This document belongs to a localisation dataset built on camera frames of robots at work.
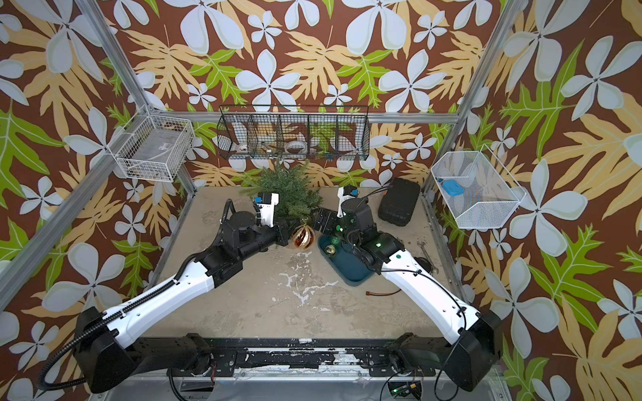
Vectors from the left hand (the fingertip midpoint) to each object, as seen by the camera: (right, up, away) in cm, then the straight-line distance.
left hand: (300, 216), depth 71 cm
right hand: (+5, +1, +3) cm, 6 cm away
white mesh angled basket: (+59, +9, +13) cm, 61 cm away
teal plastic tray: (+16, -18, +22) cm, 32 cm away
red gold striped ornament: (+1, -6, 0) cm, 6 cm away
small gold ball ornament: (+10, -13, +24) cm, 29 cm away
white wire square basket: (-53, +24, +16) cm, 61 cm away
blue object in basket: (+52, +10, +15) cm, 55 cm away
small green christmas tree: (-2, +6, +8) cm, 10 cm away
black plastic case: (+41, +6, +39) cm, 57 cm away
